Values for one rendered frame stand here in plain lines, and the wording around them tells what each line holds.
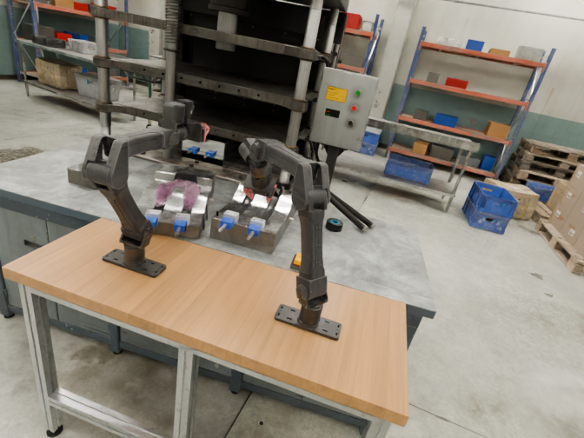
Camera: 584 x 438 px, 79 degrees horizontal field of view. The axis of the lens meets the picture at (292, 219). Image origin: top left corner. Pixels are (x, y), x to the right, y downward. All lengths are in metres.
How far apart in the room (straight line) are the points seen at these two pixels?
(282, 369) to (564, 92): 7.55
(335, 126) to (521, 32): 6.14
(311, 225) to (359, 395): 0.44
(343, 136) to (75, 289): 1.50
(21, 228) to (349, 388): 1.59
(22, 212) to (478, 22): 7.34
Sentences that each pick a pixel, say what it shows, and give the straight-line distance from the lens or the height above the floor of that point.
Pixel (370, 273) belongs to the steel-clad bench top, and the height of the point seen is 0.80.
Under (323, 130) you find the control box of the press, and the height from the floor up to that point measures 1.15.
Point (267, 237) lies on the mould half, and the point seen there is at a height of 0.87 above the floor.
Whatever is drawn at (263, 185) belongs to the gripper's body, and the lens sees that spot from 1.22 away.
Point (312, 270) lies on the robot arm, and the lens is 1.00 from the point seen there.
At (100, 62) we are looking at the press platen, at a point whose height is 1.27.
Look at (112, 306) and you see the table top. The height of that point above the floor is 0.80.
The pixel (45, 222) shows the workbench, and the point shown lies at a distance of 1.89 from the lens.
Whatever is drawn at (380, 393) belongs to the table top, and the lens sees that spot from 1.01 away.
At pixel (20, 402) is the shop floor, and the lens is 2.03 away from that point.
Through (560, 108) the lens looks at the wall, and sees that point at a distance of 8.08.
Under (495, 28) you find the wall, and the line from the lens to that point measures 7.88.
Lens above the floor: 1.52
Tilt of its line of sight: 25 degrees down
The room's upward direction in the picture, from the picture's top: 12 degrees clockwise
